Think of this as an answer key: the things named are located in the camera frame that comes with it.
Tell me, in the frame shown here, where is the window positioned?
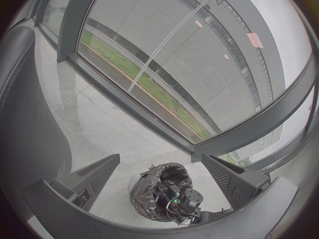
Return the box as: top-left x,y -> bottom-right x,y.
7,0 -> 319,176

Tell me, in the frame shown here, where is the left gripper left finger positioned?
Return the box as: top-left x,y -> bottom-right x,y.
50,154 -> 120,211

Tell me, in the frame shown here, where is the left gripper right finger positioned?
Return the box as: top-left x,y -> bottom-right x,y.
201,153 -> 269,210

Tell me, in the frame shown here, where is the black plastic bag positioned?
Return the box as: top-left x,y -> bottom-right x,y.
130,162 -> 193,222

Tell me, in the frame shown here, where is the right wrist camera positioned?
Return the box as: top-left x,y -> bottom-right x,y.
167,184 -> 181,199

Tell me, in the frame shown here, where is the white trash bin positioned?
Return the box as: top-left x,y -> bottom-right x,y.
129,176 -> 141,192

